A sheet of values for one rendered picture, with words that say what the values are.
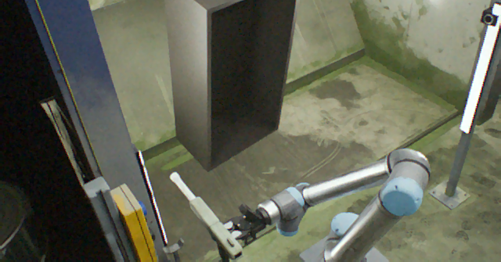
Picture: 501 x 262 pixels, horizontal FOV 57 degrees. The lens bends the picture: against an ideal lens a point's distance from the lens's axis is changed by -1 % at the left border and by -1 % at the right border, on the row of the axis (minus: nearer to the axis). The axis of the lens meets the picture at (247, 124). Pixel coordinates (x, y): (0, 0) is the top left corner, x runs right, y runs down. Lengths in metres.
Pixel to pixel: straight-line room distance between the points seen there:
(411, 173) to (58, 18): 1.19
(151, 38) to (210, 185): 1.22
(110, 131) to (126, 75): 1.86
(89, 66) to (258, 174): 2.07
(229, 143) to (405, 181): 1.77
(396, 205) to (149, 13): 2.72
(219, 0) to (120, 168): 0.86
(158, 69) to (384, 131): 1.85
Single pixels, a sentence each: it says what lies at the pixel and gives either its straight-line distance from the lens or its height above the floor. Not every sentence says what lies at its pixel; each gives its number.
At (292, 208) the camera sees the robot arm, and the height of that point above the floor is 1.14.
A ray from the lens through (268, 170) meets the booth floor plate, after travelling 3.51.
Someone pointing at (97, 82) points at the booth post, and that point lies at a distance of 1.71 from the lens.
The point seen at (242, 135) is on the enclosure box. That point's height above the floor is 0.48.
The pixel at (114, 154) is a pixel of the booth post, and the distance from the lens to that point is 1.89.
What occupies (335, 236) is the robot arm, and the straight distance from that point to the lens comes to 2.06.
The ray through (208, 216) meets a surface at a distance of 1.74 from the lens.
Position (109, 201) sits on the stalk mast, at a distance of 1.33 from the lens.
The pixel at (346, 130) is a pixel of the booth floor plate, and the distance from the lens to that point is 3.86.
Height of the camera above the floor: 2.52
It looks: 39 degrees down
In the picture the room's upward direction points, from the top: 6 degrees counter-clockwise
